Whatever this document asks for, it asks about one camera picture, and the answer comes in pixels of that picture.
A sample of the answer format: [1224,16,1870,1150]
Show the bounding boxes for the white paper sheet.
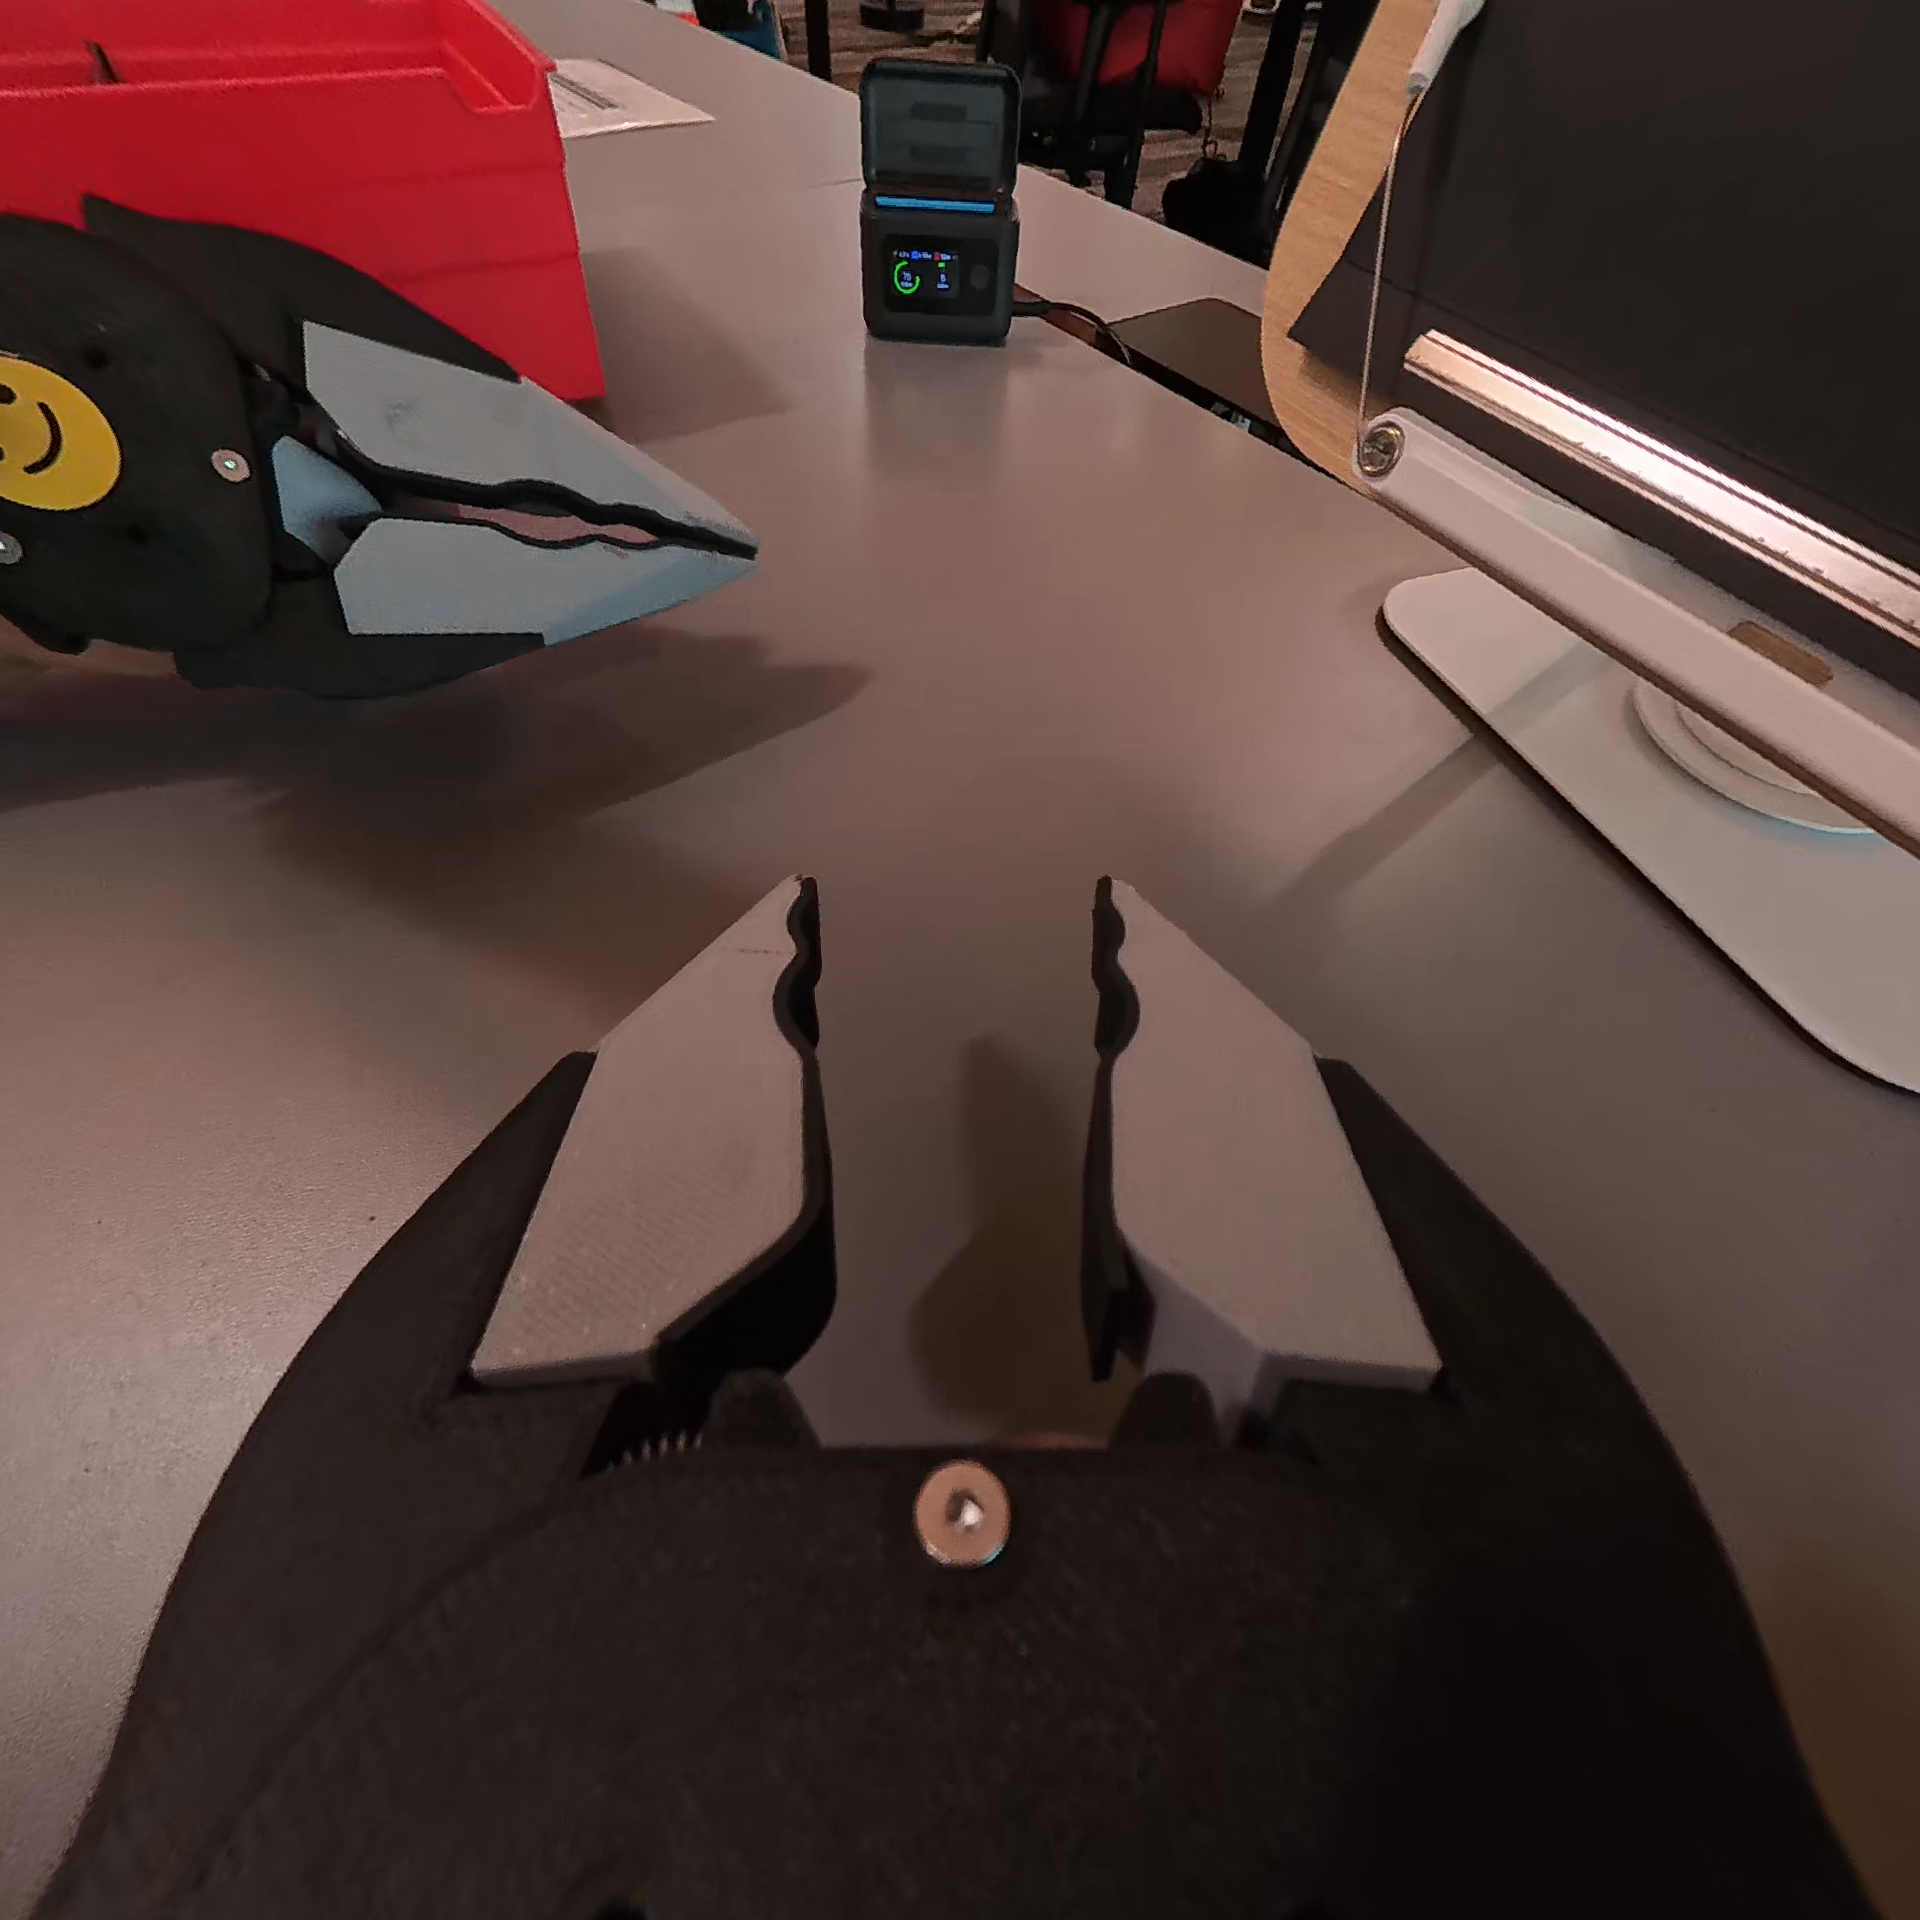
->
[544,57,717,141]

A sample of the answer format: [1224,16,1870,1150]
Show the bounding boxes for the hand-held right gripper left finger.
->
[468,872,839,1390]

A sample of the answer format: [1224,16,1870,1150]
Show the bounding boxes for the dark battery charging case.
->
[856,57,1024,349]

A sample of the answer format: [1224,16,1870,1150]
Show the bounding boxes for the wood-rimmed black monitor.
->
[1260,0,1920,663]

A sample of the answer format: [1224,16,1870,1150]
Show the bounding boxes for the red plastic bin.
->
[0,0,608,407]

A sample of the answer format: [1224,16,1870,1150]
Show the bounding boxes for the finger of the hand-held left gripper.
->
[333,509,756,646]
[275,319,760,560]

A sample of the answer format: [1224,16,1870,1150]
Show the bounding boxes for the dark table cable cover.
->
[1105,296,1326,454]

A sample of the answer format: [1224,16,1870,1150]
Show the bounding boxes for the charging case cable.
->
[1012,292,1129,365]

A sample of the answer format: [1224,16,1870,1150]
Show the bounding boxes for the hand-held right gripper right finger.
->
[1079,872,1445,1438]

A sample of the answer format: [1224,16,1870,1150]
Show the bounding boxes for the red basket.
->
[1036,0,1249,95]

